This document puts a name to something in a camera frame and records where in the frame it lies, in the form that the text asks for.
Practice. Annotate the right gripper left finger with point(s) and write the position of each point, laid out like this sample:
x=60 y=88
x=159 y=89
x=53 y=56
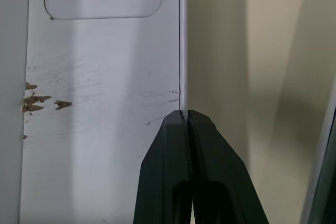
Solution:
x=165 y=171

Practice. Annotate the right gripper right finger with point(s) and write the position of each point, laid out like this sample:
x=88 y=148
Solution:
x=223 y=176

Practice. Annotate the white phone box base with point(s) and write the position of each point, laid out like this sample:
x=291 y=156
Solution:
x=105 y=77

